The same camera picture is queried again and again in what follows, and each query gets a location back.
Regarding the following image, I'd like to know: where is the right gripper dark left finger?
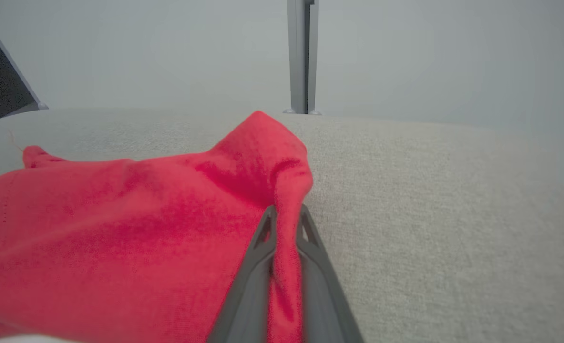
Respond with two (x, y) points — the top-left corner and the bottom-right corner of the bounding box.
(208, 205), (278, 343)

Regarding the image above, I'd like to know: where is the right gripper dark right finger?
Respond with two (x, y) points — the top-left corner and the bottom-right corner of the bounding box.
(296, 204), (364, 343)

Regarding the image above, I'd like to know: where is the red shirt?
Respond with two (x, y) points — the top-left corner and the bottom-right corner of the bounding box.
(0, 111), (314, 343)

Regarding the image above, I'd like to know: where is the grey fabric sofa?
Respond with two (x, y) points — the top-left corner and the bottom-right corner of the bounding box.
(0, 109), (564, 343)

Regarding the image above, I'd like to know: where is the grey partition post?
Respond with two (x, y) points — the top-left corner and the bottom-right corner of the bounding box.
(287, 0), (308, 115)
(307, 0), (320, 115)

